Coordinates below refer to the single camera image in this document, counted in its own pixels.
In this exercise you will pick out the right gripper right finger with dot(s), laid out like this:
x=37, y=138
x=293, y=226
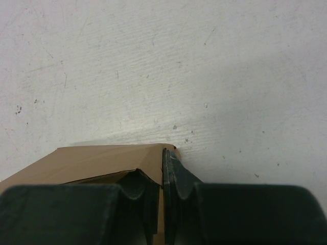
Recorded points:
x=211, y=213

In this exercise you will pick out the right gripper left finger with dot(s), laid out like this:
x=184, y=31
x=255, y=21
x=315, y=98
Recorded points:
x=125, y=212

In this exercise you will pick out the brown cardboard box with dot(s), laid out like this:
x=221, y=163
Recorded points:
x=97, y=164

